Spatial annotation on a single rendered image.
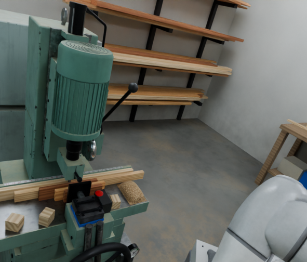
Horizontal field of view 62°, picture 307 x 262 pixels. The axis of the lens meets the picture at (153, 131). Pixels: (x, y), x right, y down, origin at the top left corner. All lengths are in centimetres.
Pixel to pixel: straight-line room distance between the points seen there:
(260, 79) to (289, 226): 375
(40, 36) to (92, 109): 33
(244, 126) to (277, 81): 84
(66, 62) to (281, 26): 369
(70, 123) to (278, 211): 66
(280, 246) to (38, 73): 94
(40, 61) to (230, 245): 87
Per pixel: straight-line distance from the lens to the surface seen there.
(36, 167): 128
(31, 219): 106
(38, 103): 112
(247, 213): 62
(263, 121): 420
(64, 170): 105
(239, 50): 455
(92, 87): 85
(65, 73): 85
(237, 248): 62
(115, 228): 121
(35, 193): 111
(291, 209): 61
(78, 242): 99
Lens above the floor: 167
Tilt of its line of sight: 25 degrees down
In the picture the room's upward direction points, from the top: 16 degrees clockwise
